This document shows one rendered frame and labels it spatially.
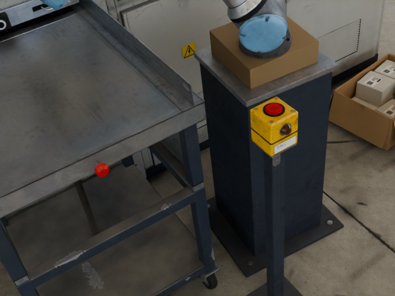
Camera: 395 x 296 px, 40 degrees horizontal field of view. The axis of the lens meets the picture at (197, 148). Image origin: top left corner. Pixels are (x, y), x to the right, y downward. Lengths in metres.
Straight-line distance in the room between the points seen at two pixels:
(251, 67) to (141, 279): 0.80
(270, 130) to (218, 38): 0.52
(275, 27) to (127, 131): 0.44
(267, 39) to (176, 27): 0.75
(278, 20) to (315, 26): 1.21
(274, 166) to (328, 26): 1.37
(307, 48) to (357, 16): 1.13
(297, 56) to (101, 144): 0.64
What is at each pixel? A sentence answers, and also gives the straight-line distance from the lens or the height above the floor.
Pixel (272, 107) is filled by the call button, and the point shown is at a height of 0.91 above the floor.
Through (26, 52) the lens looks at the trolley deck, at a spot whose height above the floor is 0.85.
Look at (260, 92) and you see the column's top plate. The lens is 1.54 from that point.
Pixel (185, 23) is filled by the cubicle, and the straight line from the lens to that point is 2.08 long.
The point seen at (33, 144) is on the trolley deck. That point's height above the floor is 0.85.
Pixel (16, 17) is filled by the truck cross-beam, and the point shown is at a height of 0.89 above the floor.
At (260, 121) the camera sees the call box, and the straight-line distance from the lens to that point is 1.22.
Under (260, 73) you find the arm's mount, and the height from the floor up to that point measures 0.79.
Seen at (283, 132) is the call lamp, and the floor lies 0.87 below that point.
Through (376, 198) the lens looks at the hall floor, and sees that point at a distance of 2.29.
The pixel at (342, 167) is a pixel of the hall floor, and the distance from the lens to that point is 2.40.
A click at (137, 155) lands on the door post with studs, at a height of 0.14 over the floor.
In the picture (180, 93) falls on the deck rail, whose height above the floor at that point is 0.86.
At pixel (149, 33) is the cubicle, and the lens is 2.01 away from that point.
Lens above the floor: 1.67
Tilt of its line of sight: 42 degrees down
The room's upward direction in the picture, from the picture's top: 8 degrees counter-clockwise
